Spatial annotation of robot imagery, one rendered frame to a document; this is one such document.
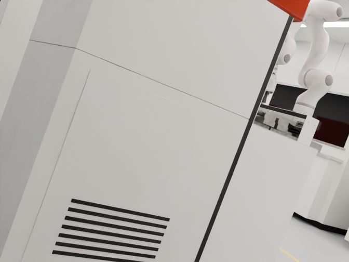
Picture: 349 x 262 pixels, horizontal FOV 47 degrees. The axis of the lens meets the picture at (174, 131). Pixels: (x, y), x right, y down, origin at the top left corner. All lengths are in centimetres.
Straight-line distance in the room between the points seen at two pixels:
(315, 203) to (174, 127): 411
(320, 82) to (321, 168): 286
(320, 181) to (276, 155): 337
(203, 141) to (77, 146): 44
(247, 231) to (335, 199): 355
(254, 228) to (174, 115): 85
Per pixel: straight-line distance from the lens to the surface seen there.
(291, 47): 234
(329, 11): 255
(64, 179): 123
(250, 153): 180
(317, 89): 252
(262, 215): 197
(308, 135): 211
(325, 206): 542
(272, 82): 238
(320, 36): 259
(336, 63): 721
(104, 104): 121
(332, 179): 538
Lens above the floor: 76
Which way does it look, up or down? 3 degrees down
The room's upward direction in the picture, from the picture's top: 21 degrees clockwise
